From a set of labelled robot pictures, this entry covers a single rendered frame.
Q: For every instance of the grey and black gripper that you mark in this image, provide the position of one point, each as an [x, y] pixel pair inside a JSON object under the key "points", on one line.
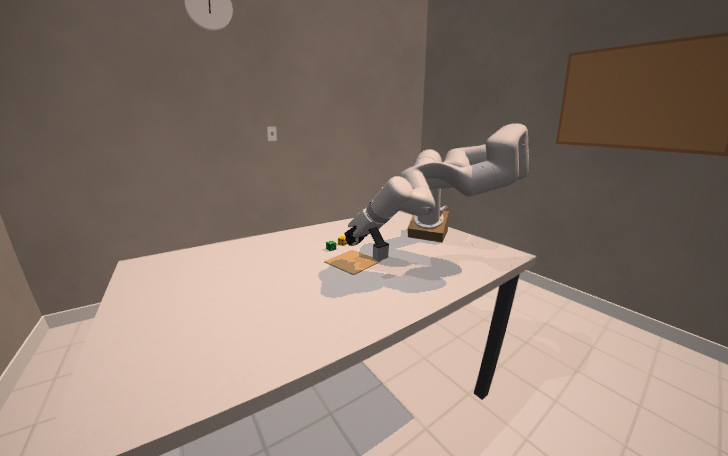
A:
{"points": [[360, 225]]}

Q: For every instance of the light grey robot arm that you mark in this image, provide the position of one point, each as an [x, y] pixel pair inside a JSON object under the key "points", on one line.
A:
{"points": [[501, 168]]}

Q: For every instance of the brown flat mat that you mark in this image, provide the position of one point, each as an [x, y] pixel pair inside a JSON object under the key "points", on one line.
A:
{"points": [[352, 262]]}

